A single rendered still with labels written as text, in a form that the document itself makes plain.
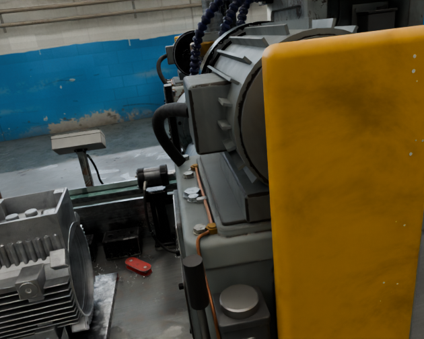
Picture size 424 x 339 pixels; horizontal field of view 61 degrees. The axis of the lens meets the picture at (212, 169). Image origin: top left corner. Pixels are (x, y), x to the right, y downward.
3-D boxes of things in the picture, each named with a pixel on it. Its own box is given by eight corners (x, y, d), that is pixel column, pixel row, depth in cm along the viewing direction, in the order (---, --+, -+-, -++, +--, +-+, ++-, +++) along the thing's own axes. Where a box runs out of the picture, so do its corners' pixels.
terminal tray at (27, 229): (78, 222, 63) (67, 185, 61) (68, 256, 54) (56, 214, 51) (6, 237, 62) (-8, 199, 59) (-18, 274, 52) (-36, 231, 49)
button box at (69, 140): (106, 148, 131) (105, 134, 132) (101, 142, 124) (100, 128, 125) (58, 155, 129) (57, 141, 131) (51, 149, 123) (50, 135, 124)
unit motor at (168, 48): (215, 114, 188) (205, 28, 173) (226, 130, 158) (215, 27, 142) (166, 122, 186) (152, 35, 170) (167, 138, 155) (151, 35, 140)
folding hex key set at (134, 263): (155, 271, 93) (153, 265, 92) (145, 278, 91) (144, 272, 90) (132, 261, 98) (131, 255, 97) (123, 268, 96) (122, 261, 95)
